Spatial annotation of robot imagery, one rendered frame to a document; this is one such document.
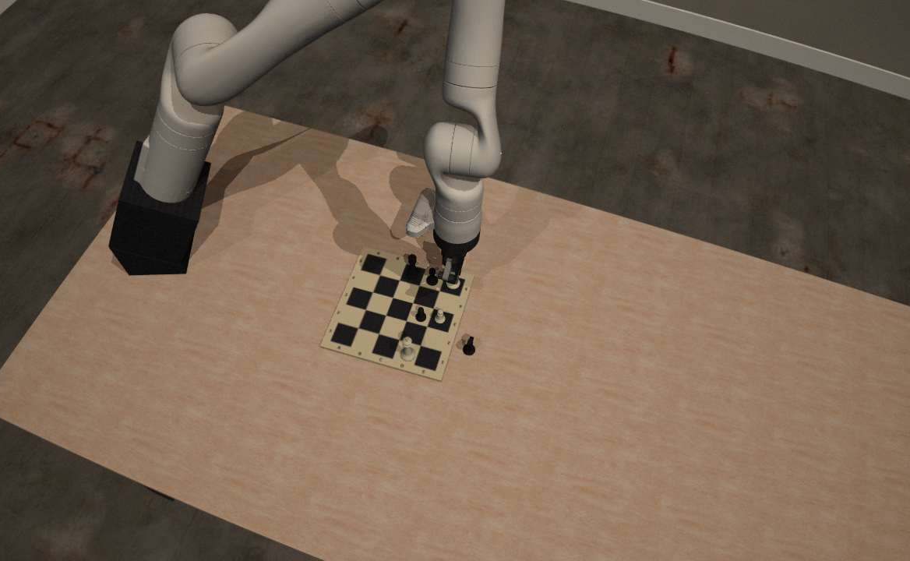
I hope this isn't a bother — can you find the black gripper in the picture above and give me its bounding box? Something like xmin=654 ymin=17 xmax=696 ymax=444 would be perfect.
xmin=433 ymin=229 xmax=480 ymax=284

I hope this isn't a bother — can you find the white chess king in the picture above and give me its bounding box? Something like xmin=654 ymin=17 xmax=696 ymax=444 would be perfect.
xmin=400 ymin=337 xmax=415 ymax=362

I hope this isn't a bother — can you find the black and cream chessboard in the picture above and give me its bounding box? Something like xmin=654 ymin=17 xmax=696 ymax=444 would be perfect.
xmin=320 ymin=246 xmax=474 ymax=382

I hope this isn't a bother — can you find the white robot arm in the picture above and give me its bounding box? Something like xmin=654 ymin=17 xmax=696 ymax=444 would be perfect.
xmin=134 ymin=0 xmax=505 ymax=244

